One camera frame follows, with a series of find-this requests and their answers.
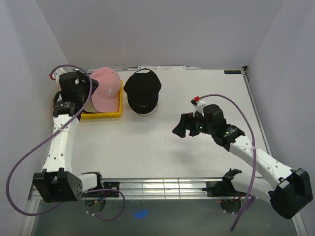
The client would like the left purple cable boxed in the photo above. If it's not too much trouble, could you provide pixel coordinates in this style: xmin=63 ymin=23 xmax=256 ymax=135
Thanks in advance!
xmin=5 ymin=64 xmax=126 ymax=222

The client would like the black cap gold logo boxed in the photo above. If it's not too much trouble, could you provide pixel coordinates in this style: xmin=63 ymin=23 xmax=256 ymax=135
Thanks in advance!
xmin=124 ymin=68 xmax=161 ymax=115

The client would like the gold wire hat stand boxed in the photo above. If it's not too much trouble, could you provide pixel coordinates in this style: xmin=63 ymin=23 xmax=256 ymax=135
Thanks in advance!
xmin=137 ymin=105 xmax=158 ymax=117

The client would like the aluminium front rail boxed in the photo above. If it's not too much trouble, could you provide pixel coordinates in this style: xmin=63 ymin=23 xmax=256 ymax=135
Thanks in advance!
xmin=28 ymin=178 xmax=247 ymax=200

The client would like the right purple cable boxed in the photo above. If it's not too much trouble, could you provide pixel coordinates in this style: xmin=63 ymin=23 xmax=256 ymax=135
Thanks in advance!
xmin=199 ymin=93 xmax=258 ymax=232

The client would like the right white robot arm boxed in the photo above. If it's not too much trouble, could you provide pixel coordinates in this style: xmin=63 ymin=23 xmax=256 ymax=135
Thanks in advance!
xmin=172 ymin=104 xmax=313 ymax=219

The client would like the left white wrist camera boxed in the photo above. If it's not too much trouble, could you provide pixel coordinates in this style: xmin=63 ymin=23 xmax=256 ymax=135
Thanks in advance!
xmin=49 ymin=67 xmax=66 ymax=81

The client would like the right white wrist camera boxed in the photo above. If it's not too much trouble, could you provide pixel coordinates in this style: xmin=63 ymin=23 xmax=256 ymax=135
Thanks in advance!
xmin=190 ymin=96 xmax=206 ymax=115

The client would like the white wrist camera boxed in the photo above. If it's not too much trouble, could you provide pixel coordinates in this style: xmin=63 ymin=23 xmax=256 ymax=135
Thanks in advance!
xmin=190 ymin=96 xmax=206 ymax=115
xmin=49 ymin=67 xmax=66 ymax=81

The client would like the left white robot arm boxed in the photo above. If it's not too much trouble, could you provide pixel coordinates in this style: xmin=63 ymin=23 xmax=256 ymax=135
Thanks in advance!
xmin=32 ymin=70 xmax=104 ymax=203

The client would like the purple cable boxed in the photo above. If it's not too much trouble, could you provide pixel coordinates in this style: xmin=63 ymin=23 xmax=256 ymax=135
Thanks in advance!
xmin=199 ymin=93 xmax=258 ymax=232
xmin=5 ymin=64 xmax=126 ymax=222

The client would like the beige baseball cap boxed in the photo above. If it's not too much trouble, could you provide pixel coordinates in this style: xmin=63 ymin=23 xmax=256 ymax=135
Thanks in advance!
xmin=83 ymin=99 xmax=99 ymax=114

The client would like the white paper label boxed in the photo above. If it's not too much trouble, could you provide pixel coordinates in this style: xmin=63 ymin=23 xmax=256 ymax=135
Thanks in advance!
xmin=138 ymin=65 xmax=186 ymax=71

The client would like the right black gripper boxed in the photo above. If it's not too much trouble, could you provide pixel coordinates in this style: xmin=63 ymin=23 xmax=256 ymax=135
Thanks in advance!
xmin=172 ymin=110 xmax=215 ymax=138

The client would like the pink baseball cap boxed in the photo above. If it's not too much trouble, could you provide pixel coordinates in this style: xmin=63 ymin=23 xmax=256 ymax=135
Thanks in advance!
xmin=91 ymin=67 xmax=121 ymax=113

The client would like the yellow plastic tray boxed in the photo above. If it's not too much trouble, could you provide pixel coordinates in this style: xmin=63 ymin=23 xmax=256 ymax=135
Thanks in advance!
xmin=53 ymin=79 xmax=124 ymax=120

